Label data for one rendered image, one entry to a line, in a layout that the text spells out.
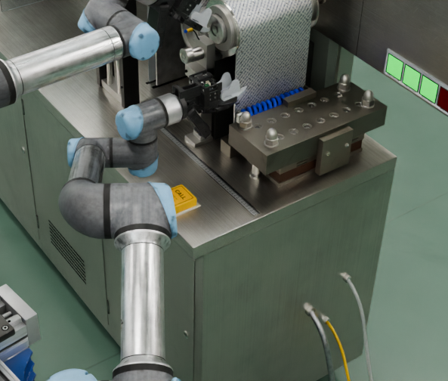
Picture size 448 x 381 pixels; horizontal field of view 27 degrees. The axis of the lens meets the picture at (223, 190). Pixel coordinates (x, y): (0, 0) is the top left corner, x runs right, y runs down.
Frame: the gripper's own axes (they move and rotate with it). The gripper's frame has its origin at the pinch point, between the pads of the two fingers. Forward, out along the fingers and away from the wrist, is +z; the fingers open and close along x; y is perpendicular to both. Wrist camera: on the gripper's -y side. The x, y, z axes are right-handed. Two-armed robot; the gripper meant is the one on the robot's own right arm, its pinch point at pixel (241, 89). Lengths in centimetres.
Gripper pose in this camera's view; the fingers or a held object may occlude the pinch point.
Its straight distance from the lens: 244.7
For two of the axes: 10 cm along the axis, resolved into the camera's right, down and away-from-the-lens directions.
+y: 0.3, -7.8, -6.3
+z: 8.2, -3.5, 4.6
